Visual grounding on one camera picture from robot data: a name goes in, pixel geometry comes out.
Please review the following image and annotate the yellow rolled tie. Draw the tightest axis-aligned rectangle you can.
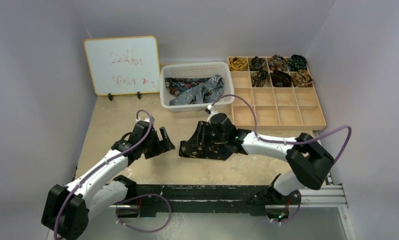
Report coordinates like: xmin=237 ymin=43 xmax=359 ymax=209
xmin=228 ymin=57 xmax=248 ymax=72

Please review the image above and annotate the brown patterned rolled tie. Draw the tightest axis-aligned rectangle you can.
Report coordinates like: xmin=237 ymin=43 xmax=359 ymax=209
xmin=268 ymin=54 xmax=288 ymax=72

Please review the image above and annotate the orange brown rolled tie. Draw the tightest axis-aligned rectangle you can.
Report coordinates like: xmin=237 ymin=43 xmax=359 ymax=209
xmin=292 ymin=69 xmax=313 ymax=88

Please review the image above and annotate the aluminium rail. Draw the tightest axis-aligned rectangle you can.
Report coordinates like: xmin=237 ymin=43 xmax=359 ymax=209
xmin=265 ymin=170 xmax=348 ymax=210

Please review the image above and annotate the dark olive rolled tie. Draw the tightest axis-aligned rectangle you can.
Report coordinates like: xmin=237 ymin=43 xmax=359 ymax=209
xmin=250 ymin=56 xmax=266 ymax=71

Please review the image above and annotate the white plastic basket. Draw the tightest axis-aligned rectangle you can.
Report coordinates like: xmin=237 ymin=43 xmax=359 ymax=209
xmin=159 ymin=61 xmax=235 ymax=113

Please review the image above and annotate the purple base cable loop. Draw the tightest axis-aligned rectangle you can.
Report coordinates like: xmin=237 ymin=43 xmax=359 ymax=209
xmin=115 ymin=193 xmax=173 ymax=233

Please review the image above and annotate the dark green rolled tie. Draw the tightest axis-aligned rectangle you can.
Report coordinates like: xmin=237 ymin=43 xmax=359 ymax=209
xmin=288 ymin=54 xmax=308 ymax=72

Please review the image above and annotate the black floral tie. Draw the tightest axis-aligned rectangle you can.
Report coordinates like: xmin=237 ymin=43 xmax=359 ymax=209
xmin=178 ymin=141 xmax=234 ymax=161

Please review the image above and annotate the dark colourful patterned tie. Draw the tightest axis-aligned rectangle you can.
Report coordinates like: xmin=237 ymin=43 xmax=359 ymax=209
xmin=164 ymin=77 xmax=209 ymax=97

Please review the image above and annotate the wooden compartment tray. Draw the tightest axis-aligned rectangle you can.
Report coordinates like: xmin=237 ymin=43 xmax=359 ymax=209
xmin=227 ymin=56 xmax=327 ymax=131

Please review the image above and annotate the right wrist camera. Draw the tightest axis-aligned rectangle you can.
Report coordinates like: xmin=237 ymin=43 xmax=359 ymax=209
xmin=205 ymin=104 xmax=219 ymax=123

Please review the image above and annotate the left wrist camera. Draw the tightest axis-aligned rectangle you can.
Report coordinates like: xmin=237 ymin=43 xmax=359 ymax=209
xmin=136 ymin=116 xmax=155 ymax=128

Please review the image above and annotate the grey blue patterned tie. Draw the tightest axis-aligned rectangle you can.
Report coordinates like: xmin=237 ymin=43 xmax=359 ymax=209
xmin=169 ymin=74 xmax=225 ymax=106

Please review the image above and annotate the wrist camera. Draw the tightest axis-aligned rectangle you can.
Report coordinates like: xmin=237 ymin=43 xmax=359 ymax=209
xmin=205 ymin=104 xmax=219 ymax=123
xmin=136 ymin=116 xmax=155 ymax=128

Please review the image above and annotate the dark maroon rolled tie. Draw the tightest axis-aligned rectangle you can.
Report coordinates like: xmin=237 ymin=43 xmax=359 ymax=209
xmin=270 ymin=70 xmax=292 ymax=88

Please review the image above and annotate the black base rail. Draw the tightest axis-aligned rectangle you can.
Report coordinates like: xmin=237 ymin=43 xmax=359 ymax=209
xmin=114 ymin=175 xmax=290 ymax=221

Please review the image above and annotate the white whiteboard orange frame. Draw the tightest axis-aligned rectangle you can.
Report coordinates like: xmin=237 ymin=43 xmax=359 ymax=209
xmin=83 ymin=35 xmax=161 ymax=96

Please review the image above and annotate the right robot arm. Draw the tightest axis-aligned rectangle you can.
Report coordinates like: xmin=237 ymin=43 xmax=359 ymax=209
xmin=178 ymin=113 xmax=335 ymax=204

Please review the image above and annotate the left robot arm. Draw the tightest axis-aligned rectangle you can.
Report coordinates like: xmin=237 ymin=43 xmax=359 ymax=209
xmin=41 ymin=118 xmax=175 ymax=240

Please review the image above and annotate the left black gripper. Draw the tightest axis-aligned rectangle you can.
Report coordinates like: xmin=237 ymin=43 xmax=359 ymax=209
xmin=140 ymin=127 xmax=174 ymax=159

